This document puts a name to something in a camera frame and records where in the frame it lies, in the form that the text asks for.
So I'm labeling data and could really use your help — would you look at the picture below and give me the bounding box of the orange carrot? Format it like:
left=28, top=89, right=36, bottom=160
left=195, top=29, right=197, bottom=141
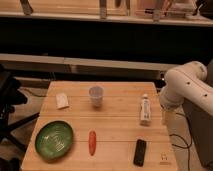
left=88, top=131, right=96, bottom=156

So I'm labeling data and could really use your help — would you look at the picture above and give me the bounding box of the black cable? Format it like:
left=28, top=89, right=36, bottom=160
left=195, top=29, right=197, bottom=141
left=168, top=111, right=193, bottom=171

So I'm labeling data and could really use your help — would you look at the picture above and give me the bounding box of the green ceramic bowl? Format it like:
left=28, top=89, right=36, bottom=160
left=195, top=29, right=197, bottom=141
left=35, top=120, right=74, bottom=160

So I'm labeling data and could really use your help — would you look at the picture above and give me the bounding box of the white tube bottle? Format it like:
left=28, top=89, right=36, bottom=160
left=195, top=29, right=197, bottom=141
left=140, top=94, right=151, bottom=126

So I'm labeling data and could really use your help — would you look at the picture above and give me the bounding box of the cream rubber gripper finger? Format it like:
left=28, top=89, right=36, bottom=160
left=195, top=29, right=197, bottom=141
left=162, top=109, right=175, bottom=125

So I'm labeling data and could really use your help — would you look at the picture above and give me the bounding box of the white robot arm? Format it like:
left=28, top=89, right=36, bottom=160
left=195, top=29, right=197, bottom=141
left=159, top=61, right=213, bottom=124

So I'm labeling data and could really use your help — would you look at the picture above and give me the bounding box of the black office chair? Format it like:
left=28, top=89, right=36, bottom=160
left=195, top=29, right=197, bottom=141
left=0, top=64, right=40, bottom=171

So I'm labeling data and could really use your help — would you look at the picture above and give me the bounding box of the black rectangular device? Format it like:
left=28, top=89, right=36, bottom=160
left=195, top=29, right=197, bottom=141
left=133, top=139, right=147, bottom=167

